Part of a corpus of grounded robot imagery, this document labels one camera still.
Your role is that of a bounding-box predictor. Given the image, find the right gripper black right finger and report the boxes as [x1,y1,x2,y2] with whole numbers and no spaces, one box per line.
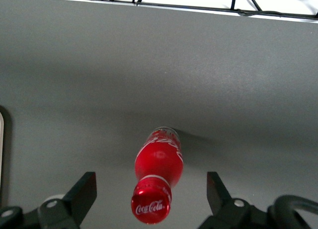
[198,171,252,229]

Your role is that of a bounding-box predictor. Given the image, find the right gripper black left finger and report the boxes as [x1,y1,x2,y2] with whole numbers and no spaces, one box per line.
[38,171,97,229]

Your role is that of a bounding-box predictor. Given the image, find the red coke bottle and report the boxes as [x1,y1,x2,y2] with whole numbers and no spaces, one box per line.
[131,126,184,225]

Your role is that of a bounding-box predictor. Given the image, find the cream rectangular tray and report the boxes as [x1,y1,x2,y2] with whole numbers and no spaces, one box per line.
[0,112,5,190]

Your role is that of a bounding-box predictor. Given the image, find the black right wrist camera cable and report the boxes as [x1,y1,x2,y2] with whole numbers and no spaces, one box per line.
[267,194,318,229]

